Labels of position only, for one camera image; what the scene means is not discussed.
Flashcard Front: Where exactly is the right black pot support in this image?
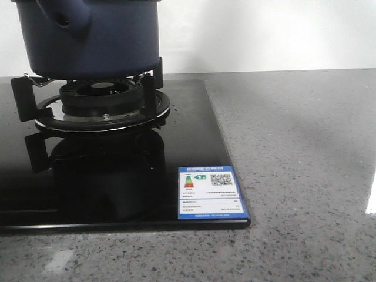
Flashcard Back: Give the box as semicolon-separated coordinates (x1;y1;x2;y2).
11;62;170;135

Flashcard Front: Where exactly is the dark blue cooking pot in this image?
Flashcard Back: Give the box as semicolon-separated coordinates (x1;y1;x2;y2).
15;1;159;80

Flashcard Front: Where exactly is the blue energy label sticker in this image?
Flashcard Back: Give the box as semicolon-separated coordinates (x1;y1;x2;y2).
177;166;249;220

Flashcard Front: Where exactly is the right black gas burner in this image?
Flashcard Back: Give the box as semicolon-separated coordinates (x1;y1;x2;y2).
59;79;144;118

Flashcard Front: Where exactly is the black glass gas stove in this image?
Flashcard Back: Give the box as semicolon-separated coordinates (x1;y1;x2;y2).
1;78;251;234

